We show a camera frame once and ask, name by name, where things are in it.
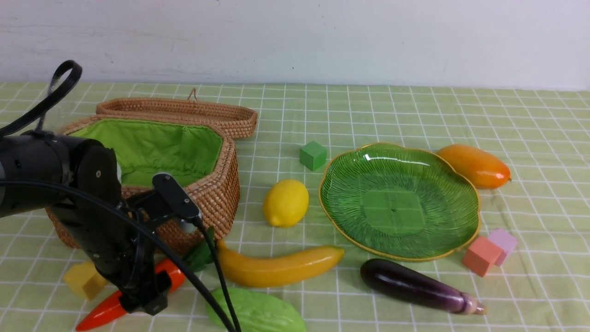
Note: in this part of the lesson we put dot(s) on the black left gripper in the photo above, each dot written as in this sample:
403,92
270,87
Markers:
101,228

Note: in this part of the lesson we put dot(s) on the orange plastic carrot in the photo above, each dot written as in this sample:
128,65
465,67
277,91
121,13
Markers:
111,309

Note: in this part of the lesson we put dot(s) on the yellow plastic banana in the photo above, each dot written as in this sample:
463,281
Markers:
278,271

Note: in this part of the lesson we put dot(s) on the green plastic bitter gourd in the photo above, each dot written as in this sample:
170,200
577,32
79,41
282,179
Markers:
261,312

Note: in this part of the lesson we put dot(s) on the yellow plastic lemon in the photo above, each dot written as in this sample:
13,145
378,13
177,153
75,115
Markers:
286,203

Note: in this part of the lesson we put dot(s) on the purple plastic eggplant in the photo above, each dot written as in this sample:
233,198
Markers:
404,284

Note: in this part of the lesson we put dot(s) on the orange plastic mango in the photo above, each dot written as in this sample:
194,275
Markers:
484,170

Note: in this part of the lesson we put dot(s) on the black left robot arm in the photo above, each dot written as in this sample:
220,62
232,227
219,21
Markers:
76,179

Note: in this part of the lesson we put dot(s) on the yellow wooden block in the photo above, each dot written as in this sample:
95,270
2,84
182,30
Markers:
84,280

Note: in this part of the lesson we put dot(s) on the brown woven wicker basket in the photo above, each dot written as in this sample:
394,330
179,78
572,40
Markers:
200,156

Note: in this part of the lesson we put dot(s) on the woven wicker basket lid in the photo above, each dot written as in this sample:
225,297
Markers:
231,120

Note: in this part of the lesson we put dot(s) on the green wooden cube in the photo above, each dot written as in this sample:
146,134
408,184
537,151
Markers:
313,155

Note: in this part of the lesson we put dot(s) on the green checkered tablecloth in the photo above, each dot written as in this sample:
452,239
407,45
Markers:
542,135

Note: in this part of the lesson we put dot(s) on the green glass leaf plate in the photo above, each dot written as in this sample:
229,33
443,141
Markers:
400,203

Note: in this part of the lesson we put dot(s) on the orange-pink wooden cube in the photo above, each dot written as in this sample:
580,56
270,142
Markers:
481,255

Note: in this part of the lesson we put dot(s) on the lilac wooden cube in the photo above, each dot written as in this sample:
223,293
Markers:
504,240

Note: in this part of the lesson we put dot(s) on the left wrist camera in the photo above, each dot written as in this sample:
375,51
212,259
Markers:
179,207

